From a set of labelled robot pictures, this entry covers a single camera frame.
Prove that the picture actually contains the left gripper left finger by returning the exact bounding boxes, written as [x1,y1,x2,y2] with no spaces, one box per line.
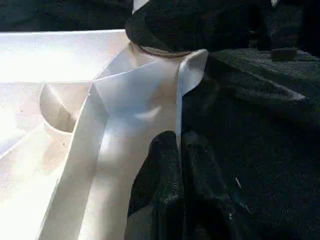
[124,131,185,240]

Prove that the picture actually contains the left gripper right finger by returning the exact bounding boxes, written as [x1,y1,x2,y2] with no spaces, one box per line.
[180,131,253,240]

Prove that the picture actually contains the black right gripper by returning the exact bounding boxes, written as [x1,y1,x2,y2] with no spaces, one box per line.
[260,0,320,62]

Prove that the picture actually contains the white plastic table top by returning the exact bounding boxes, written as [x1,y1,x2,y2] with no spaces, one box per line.
[0,29,210,240]

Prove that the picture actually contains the black work mat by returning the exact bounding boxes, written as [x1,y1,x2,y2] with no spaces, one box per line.
[0,0,320,240]

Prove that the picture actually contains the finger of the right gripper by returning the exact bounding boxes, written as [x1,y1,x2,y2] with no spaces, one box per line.
[125,0,266,55]

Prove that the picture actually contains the white plastic table leg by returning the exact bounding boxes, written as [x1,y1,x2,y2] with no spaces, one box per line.
[132,0,151,15]

